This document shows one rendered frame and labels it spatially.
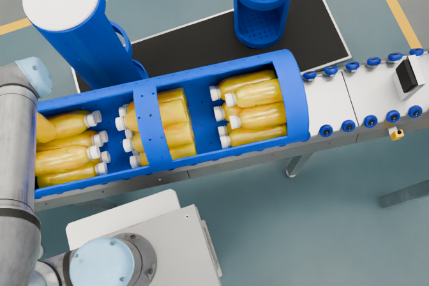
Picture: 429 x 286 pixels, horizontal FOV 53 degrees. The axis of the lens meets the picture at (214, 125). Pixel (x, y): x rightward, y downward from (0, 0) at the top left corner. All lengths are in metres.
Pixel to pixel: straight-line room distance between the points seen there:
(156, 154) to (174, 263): 0.30
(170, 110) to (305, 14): 1.50
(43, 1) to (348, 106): 1.13
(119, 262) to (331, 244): 1.61
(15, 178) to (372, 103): 1.20
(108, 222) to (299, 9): 1.75
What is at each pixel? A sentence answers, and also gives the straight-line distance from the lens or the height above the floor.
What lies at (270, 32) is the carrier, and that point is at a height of 0.16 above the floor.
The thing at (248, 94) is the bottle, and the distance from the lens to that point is 1.23.
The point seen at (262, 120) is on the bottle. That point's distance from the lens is 1.26.
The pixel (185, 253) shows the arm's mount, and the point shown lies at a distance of 1.12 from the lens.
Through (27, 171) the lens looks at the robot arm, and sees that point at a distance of 0.67.
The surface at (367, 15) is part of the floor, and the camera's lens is 2.81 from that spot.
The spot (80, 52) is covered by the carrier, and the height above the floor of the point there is 0.86.
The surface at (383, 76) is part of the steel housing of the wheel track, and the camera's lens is 1.61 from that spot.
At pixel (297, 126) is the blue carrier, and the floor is 1.17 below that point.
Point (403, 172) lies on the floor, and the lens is 2.53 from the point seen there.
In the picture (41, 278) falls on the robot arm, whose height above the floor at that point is 1.49.
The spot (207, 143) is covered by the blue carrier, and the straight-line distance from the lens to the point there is 1.41.
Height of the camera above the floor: 2.34
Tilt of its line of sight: 73 degrees down
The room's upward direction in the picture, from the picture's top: 12 degrees counter-clockwise
